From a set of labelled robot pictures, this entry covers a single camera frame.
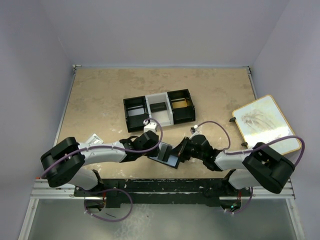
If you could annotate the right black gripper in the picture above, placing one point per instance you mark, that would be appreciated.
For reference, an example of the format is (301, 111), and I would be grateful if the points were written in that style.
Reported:
(185, 146)

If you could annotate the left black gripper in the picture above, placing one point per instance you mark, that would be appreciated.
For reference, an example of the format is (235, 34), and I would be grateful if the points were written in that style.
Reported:
(155, 151)

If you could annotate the black leather card holder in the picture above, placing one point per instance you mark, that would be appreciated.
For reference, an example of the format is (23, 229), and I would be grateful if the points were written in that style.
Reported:
(165, 156)

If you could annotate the black and white organizer tray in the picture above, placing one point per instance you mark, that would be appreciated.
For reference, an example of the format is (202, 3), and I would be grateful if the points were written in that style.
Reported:
(168, 108)

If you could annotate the clear plastic card sleeve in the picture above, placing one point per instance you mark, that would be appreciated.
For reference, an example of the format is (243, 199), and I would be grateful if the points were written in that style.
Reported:
(94, 139)

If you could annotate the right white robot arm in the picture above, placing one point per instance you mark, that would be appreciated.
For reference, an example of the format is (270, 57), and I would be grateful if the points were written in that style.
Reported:
(260, 166)

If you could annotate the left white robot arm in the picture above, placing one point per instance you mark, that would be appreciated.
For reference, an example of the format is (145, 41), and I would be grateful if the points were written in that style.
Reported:
(63, 163)

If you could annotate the silver credit card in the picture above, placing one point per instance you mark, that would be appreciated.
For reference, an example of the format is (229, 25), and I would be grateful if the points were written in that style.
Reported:
(135, 111)

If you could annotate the black credit card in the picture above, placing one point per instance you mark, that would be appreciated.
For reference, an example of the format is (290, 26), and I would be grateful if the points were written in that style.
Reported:
(158, 107)

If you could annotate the gold credit card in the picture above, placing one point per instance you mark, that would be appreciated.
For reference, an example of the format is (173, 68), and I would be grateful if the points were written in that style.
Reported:
(179, 103)

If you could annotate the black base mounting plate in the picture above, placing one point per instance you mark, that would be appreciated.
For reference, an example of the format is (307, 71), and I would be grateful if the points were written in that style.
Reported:
(211, 192)

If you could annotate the white board with wood rim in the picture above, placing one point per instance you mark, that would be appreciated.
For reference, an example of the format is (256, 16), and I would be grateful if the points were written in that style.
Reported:
(261, 121)

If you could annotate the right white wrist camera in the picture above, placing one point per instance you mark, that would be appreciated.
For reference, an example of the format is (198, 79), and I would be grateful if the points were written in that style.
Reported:
(194, 131)

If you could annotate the aluminium frame rail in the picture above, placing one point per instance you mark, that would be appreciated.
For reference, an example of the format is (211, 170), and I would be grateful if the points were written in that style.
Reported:
(160, 209)

